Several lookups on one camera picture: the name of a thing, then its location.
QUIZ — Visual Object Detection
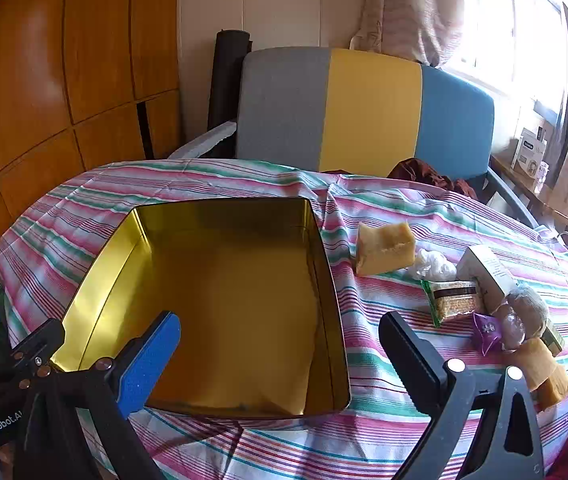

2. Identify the pale printed cardboard box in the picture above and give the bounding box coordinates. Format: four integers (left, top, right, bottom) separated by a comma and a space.
456, 245, 514, 313

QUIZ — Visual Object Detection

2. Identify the wooden wardrobe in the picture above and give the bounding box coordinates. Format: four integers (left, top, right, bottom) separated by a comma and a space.
0, 0, 182, 281

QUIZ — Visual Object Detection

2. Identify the dark red cloth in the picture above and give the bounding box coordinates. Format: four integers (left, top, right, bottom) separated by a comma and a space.
388, 157, 479, 201

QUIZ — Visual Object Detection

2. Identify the window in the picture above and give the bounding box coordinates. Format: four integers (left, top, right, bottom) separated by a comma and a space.
444, 0, 568, 111

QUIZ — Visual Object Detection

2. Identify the clear packaged snack bar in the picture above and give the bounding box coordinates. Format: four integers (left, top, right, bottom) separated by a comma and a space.
421, 279, 487, 328

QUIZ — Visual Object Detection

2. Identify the clear plastic wrapper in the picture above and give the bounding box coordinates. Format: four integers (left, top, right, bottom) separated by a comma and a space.
496, 305, 528, 352

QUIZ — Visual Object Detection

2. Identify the pink patterned curtain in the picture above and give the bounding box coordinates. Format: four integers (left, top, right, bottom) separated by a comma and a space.
356, 0, 464, 68

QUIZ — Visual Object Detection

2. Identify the striped pink green tablecloth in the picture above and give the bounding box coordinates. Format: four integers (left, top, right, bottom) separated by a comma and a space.
0, 159, 568, 480

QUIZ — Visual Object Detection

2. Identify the small dark green box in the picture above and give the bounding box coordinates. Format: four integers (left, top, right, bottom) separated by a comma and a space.
544, 320, 567, 357

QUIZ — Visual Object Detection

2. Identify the pale towel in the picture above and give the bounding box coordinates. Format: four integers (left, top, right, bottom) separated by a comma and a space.
506, 285, 549, 336

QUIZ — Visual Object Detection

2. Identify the wooden side desk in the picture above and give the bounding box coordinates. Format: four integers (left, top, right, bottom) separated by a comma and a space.
491, 152, 568, 241

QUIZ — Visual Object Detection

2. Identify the yellow sponge block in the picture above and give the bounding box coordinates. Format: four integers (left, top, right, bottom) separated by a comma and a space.
355, 221, 417, 277

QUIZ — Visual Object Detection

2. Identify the purple snack packet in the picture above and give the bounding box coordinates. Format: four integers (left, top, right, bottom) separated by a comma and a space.
471, 311, 504, 356

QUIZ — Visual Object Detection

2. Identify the grey yellow blue chair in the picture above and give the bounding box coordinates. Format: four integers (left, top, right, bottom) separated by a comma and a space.
234, 47, 539, 228

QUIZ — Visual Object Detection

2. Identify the gold metal tin box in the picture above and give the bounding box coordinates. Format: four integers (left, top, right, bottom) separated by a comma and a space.
50, 198, 352, 418

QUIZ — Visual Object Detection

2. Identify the white foam piece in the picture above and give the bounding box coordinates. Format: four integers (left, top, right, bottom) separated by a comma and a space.
169, 120, 237, 161

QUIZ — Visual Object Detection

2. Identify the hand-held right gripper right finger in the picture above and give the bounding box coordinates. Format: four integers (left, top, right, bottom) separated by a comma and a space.
378, 311, 545, 480

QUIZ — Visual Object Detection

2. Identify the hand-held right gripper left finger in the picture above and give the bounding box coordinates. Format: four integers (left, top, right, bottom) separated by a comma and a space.
11, 310, 182, 480

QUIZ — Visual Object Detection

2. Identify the white plastic bag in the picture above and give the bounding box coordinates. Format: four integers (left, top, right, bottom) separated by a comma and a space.
406, 247, 459, 282

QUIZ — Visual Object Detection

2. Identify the white carton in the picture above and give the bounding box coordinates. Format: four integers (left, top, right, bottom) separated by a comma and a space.
510, 127, 549, 178

